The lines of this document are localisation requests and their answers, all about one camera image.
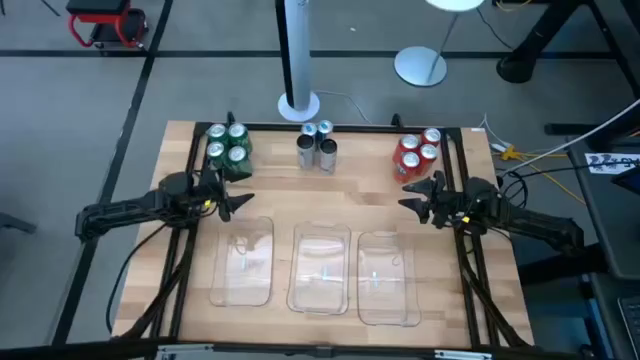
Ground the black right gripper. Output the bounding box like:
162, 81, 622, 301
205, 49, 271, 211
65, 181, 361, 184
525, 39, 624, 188
397, 169, 472, 231

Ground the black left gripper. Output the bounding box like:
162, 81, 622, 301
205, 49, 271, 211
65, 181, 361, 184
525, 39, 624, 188
197, 167, 256, 224

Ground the green soda can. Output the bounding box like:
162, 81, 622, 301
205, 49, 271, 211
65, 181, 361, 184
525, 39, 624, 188
206, 122, 230, 146
223, 145, 254, 182
205, 140, 229, 171
227, 122, 253, 151

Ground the white Celsius peach can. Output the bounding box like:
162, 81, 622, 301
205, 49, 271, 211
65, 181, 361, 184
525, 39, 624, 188
317, 138, 339, 175
295, 133, 317, 170

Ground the clear plastic bin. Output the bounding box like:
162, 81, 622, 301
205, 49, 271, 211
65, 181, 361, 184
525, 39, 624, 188
356, 230, 422, 328
286, 221, 352, 316
208, 215, 275, 308

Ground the white floor lamp silver base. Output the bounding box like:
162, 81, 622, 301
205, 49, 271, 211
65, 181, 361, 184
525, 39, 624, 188
393, 0, 486, 89

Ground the black stand leg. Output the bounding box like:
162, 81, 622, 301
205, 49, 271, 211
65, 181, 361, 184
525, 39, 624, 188
495, 0, 589, 85

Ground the white printed paper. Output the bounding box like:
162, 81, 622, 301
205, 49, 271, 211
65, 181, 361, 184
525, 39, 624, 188
583, 152, 640, 176

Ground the dark side desk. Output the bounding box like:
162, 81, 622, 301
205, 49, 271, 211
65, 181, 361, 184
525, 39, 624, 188
567, 134, 640, 281

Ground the dark tablet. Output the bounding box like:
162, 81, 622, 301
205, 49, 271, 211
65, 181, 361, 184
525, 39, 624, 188
610, 167, 640, 196

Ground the grey chair leg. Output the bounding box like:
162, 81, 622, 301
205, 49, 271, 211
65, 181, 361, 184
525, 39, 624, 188
0, 212, 39, 235

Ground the red rolling stool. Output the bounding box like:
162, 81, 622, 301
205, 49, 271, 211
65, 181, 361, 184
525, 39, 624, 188
65, 0, 150, 50

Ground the black keyboard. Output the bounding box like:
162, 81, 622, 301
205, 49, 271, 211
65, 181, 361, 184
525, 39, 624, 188
617, 294, 640, 360

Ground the black metal table frame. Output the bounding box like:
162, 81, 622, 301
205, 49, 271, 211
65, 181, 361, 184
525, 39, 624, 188
112, 112, 534, 351

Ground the yellow floor cable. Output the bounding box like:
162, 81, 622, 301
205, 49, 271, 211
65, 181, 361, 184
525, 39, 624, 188
499, 144, 587, 206

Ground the thin white floor cable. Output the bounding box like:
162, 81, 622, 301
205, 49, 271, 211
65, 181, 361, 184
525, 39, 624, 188
314, 89, 374, 125

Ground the thick white cable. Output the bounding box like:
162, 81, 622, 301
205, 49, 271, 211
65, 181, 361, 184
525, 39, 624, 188
497, 98, 640, 177

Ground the silver metal bracket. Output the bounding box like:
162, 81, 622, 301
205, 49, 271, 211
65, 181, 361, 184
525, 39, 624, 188
433, 349, 494, 360
157, 343, 214, 360

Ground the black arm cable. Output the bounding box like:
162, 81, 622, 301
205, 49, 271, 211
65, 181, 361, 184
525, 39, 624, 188
104, 222, 169, 335

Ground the black floor cable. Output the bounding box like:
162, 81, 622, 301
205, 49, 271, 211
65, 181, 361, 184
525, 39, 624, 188
474, 7, 516, 51

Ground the blue metal frame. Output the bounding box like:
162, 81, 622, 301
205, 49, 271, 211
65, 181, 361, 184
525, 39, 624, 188
579, 279, 616, 360

